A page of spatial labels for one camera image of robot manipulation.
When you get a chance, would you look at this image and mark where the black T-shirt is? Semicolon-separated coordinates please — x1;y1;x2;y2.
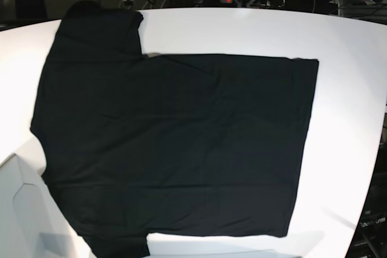
30;2;319;257

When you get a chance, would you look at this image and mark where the black power strip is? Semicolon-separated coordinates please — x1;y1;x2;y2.
203;0;285;9

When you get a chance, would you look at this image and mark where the white box at left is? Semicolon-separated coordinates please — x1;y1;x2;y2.
1;154;82;257

